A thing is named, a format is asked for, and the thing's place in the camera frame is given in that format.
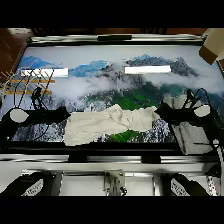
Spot black cable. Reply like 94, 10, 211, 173
13, 68, 51, 142
192, 87, 221, 151

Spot pale grey garment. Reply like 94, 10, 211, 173
162, 94, 218, 156

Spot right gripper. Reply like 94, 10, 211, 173
154, 103, 180, 125

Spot brown clothes hanger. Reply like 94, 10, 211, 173
0, 68, 57, 85
0, 83, 53, 97

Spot white shirt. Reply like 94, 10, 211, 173
63, 103, 161, 147

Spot cardboard box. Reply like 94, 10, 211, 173
198, 27, 224, 66

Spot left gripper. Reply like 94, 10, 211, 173
46, 105, 72, 126

